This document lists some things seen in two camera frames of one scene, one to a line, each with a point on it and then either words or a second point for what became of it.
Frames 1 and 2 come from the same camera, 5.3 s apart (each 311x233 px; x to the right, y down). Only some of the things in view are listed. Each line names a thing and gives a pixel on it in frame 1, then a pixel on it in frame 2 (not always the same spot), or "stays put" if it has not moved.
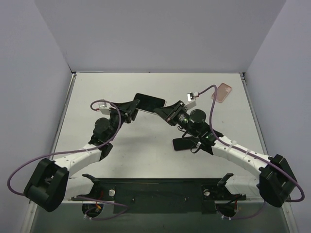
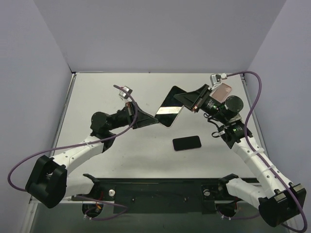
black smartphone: [148, 103] to [170, 108]
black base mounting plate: [161, 196] stays put
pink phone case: [222, 92] stays put
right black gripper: [174, 114] to [200, 97]
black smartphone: [182, 143] stays put
